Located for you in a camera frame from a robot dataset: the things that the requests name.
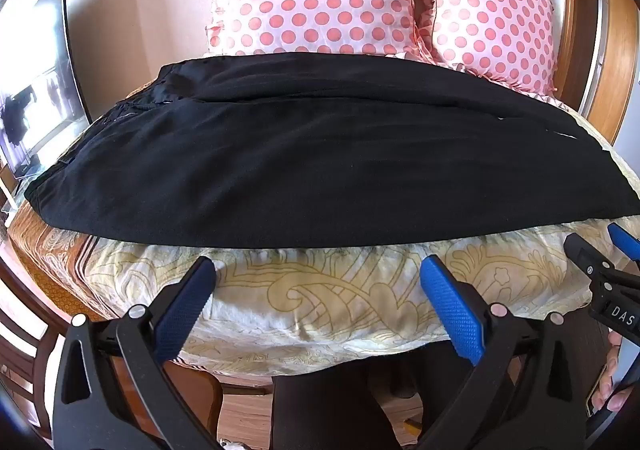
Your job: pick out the wooden chair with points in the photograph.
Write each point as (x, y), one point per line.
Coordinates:
(30, 345)

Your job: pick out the black pants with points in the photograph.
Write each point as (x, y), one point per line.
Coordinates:
(300, 165)

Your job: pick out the wooden door frame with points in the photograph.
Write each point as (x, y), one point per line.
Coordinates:
(617, 30)

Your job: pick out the person's black trouser legs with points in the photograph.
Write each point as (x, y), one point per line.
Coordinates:
(325, 410)

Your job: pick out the person's right hand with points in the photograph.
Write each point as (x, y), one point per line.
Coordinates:
(607, 392)

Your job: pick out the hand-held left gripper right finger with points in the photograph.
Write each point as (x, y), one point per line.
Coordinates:
(450, 310)

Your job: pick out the flat screen television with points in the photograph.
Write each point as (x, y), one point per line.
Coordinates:
(45, 80)

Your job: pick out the yellow patterned bedspread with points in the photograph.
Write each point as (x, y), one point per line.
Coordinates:
(325, 300)

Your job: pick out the wooden bed frame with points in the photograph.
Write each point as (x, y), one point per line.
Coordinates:
(200, 395)

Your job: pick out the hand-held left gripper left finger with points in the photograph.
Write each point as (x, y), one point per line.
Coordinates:
(185, 310)

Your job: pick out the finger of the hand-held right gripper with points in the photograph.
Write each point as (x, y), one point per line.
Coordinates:
(580, 250)
(624, 239)

